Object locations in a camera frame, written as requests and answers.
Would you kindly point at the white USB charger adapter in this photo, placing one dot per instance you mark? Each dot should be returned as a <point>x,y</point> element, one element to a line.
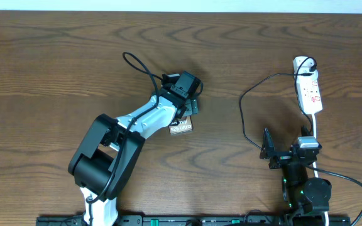
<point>304,64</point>

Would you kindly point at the white power strip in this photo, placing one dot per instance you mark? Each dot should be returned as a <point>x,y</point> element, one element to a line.
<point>309,94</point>

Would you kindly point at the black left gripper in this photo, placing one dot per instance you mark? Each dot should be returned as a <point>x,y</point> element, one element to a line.
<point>192,107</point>

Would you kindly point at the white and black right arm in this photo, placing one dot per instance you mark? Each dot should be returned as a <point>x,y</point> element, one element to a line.
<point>307,196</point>

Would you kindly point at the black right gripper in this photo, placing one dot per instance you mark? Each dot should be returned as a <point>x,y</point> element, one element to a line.
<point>268,152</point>

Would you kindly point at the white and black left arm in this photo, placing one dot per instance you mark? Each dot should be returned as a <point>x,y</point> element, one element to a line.
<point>107,155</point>

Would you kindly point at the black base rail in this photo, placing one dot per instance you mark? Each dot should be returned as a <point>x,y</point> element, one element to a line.
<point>138,220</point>

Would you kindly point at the bronze Galaxy smartphone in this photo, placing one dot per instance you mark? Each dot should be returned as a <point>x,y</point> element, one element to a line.
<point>181,126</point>

